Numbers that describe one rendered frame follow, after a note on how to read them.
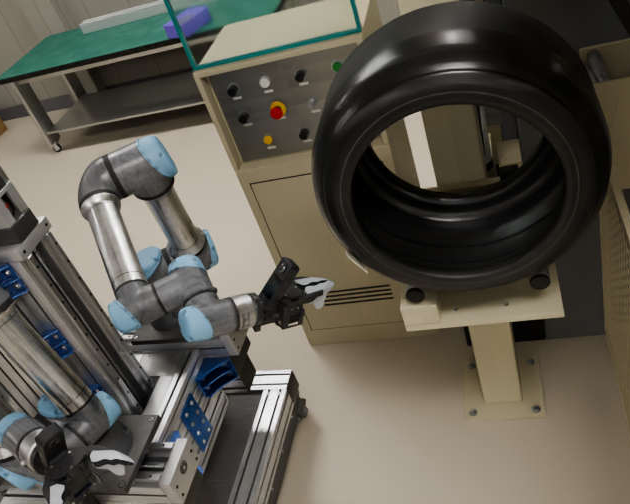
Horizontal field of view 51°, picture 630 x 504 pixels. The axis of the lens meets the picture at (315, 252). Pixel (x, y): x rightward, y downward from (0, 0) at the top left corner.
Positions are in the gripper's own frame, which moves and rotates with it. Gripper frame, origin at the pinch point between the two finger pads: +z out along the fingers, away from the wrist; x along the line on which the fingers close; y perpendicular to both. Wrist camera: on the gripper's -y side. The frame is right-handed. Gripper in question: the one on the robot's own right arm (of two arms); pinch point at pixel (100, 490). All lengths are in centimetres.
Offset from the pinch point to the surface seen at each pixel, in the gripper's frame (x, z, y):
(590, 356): -158, 27, 86
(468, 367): -136, -9, 87
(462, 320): -83, 24, 15
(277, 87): -121, -58, -25
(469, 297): -91, 22, 14
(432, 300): -81, 18, 9
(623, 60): -142, 41, -28
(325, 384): -107, -57, 93
